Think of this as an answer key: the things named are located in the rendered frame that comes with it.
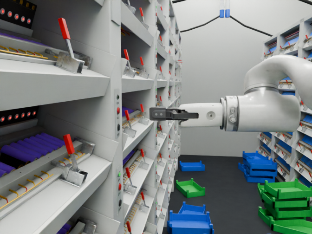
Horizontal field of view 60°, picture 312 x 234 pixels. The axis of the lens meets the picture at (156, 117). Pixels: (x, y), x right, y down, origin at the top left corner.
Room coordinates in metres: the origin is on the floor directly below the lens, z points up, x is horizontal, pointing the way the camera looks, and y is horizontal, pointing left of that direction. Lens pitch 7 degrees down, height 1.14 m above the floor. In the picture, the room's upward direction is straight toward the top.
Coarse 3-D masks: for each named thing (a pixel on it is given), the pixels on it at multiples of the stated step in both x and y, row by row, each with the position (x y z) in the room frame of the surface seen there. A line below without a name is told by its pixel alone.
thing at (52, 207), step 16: (0, 128) 0.50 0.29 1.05; (16, 128) 0.55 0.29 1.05; (48, 128) 0.65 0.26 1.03; (64, 128) 0.64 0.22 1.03; (80, 128) 0.64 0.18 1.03; (96, 144) 0.63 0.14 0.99; (112, 144) 0.62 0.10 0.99; (96, 160) 0.60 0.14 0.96; (112, 160) 0.63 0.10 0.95; (96, 176) 0.52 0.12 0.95; (48, 192) 0.41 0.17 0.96; (64, 192) 0.43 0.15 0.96; (80, 192) 0.45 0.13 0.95; (16, 208) 0.35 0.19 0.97; (32, 208) 0.36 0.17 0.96; (48, 208) 0.37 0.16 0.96; (64, 208) 0.39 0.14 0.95; (0, 224) 0.31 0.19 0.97; (16, 224) 0.32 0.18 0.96; (32, 224) 0.33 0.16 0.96; (48, 224) 0.34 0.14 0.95; (64, 224) 0.41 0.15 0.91
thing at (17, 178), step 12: (48, 156) 0.48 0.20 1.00; (60, 156) 0.51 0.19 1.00; (24, 168) 0.41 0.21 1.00; (36, 168) 0.43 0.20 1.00; (48, 168) 0.47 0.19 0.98; (0, 180) 0.36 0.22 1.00; (12, 180) 0.37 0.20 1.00; (24, 180) 0.40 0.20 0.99; (0, 192) 0.35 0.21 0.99; (12, 192) 0.38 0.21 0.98; (24, 192) 0.38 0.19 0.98
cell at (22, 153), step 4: (4, 148) 0.47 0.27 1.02; (8, 148) 0.47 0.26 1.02; (12, 148) 0.48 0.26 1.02; (0, 152) 0.47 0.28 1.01; (4, 152) 0.47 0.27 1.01; (8, 152) 0.47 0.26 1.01; (12, 152) 0.47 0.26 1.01; (16, 152) 0.47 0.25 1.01; (20, 152) 0.47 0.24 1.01; (24, 152) 0.48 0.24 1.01; (12, 156) 0.47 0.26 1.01; (16, 156) 0.47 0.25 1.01; (20, 156) 0.47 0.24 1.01; (24, 156) 0.47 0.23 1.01; (28, 156) 0.47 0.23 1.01; (32, 156) 0.47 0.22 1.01; (24, 160) 0.47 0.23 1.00; (28, 160) 0.47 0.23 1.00; (32, 160) 0.47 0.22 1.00
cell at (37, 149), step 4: (20, 140) 0.52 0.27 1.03; (20, 144) 0.51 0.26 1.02; (24, 144) 0.51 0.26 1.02; (28, 144) 0.51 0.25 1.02; (32, 148) 0.51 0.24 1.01; (36, 148) 0.51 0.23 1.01; (40, 148) 0.52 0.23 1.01; (40, 152) 0.51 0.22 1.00; (44, 152) 0.51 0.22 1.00; (48, 152) 0.52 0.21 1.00
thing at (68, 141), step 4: (64, 136) 0.47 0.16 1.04; (68, 136) 0.47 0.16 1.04; (64, 140) 0.47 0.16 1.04; (68, 140) 0.47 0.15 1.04; (68, 144) 0.47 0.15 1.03; (72, 144) 0.48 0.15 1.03; (68, 148) 0.47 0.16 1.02; (72, 148) 0.47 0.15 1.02; (68, 152) 0.47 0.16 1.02; (72, 152) 0.47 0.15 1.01; (72, 156) 0.47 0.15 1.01; (72, 160) 0.47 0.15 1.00; (72, 164) 0.47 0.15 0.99; (76, 164) 0.47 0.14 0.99; (76, 168) 0.47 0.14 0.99
